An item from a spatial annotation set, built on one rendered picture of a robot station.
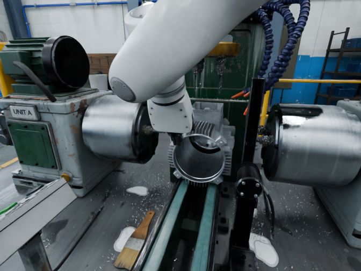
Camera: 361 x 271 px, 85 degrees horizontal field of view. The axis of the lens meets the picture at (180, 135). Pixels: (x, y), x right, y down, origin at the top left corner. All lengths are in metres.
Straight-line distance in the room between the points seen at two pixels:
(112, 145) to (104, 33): 5.88
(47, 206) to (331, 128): 0.65
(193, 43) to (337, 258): 0.66
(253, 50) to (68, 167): 0.82
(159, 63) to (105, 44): 6.21
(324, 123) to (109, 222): 0.69
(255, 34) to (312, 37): 5.41
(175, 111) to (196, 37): 0.21
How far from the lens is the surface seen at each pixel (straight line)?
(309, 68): 6.27
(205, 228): 0.52
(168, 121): 0.46
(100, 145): 0.72
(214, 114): 0.62
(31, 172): 0.98
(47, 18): 7.41
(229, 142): 0.59
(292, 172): 0.63
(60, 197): 0.44
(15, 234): 0.40
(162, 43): 0.26
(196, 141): 0.81
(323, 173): 0.65
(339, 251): 0.76
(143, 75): 0.27
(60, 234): 0.76
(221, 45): 0.61
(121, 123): 0.66
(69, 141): 0.78
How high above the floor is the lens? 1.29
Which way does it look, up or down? 21 degrees down
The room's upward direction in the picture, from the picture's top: straight up
